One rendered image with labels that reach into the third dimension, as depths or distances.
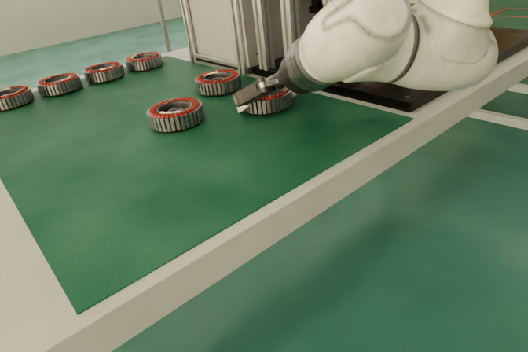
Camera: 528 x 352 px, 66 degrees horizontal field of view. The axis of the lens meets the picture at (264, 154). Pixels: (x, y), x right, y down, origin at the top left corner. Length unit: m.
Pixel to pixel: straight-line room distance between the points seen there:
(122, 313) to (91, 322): 0.03
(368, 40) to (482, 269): 1.22
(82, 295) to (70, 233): 0.13
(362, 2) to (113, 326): 0.44
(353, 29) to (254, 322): 1.07
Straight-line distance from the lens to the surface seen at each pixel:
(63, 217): 0.64
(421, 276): 1.54
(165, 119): 0.80
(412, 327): 1.39
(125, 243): 0.54
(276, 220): 0.54
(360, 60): 0.53
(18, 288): 0.55
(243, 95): 0.75
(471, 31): 0.62
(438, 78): 0.63
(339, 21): 0.52
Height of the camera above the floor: 1.06
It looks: 27 degrees down
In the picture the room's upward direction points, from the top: 7 degrees counter-clockwise
